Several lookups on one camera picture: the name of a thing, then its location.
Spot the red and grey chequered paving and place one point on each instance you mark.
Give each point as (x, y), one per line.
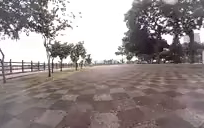
(123, 100)

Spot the group of large dark trees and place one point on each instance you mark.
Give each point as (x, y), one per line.
(146, 40)

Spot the row of trees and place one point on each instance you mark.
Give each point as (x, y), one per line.
(49, 66)

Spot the grass strip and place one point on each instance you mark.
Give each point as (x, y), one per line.
(40, 80)

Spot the pale tall building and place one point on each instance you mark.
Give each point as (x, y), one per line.
(197, 37)

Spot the wooden rail fence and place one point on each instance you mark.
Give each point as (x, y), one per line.
(22, 65)

